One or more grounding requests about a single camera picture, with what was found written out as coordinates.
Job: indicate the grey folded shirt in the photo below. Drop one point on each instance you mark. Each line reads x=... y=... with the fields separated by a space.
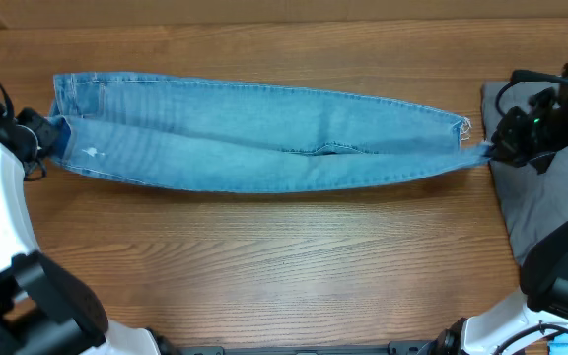
x=533 y=205

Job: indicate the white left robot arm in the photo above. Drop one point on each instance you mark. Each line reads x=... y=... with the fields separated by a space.
x=44 y=309

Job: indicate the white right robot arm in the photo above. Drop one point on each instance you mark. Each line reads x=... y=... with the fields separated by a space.
x=539 y=307

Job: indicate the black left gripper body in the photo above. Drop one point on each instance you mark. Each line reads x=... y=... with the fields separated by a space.
x=39 y=133

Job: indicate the light blue denim jeans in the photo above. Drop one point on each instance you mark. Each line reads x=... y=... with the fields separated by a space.
x=217 y=136

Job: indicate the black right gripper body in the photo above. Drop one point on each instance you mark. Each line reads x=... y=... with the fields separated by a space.
x=509 y=140

